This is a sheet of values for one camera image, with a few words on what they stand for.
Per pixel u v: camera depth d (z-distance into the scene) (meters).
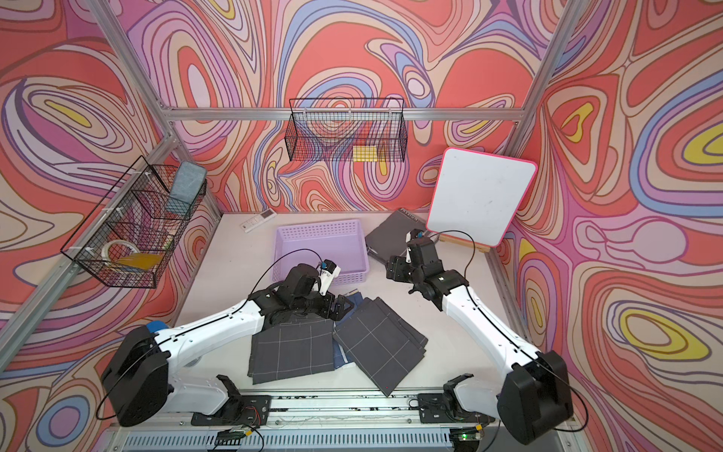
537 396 0.39
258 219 1.17
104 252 0.66
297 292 0.63
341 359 0.81
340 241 1.10
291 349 0.82
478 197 0.93
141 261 0.68
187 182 0.81
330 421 0.73
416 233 0.73
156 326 0.79
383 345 0.83
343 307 0.75
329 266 0.73
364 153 0.91
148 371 0.40
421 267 0.61
